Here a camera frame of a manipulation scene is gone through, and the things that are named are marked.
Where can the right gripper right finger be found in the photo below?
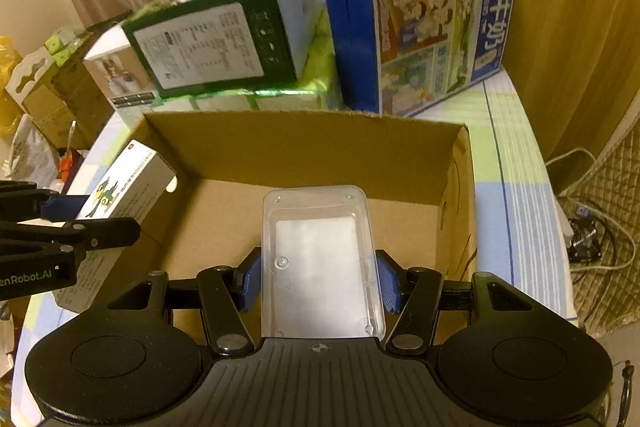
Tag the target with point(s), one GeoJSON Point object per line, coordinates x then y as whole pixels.
{"type": "Point", "coordinates": [412, 295]}

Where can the brown curtain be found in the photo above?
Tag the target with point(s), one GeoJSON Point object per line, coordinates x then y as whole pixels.
{"type": "Point", "coordinates": [575, 65]}

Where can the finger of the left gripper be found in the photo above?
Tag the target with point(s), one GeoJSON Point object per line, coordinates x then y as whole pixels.
{"type": "Point", "coordinates": [90, 234]}
{"type": "Point", "coordinates": [22, 201]}

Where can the clear plastic case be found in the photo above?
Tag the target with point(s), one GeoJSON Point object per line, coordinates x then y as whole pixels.
{"type": "Point", "coordinates": [319, 271]}

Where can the green milk carton box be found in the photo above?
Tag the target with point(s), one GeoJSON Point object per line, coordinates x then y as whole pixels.
{"type": "Point", "coordinates": [195, 46]}

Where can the quilted beige chair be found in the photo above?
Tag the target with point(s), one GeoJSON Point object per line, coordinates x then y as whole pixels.
{"type": "Point", "coordinates": [606, 198]}

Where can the brown cardboard carton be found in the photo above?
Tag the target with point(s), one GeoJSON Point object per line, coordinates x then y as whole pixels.
{"type": "Point", "coordinates": [53, 87]}

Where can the brown cardboard box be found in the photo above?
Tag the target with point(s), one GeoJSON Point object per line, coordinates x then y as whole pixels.
{"type": "Point", "coordinates": [297, 184]}

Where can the white ointment box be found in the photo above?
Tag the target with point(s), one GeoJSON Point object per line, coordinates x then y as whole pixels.
{"type": "Point", "coordinates": [113, 216]}

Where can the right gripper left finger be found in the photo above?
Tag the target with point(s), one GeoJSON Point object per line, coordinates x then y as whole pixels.
{"type": "Point", "coordinates": [225, 293]}

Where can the white product box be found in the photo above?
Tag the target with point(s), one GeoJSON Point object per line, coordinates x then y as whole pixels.
{"type": "Point", "coordinates": [118, 72]}

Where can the blue milk carton box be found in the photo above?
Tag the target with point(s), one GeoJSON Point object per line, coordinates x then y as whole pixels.
{"type": "Point", "coordinates": [398, 57]}

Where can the white plastic bag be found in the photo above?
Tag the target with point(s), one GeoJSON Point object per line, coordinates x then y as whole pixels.
{"type": "Point", "coordinates": [32, 158]}

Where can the white power strip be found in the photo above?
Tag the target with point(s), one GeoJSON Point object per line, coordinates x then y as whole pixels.
{"type": "Point", "coordinates": [566, 227]}

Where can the dark red tray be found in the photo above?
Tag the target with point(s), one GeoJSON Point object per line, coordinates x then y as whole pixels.
{"type": "Point", "coordinates": [68, 166]}

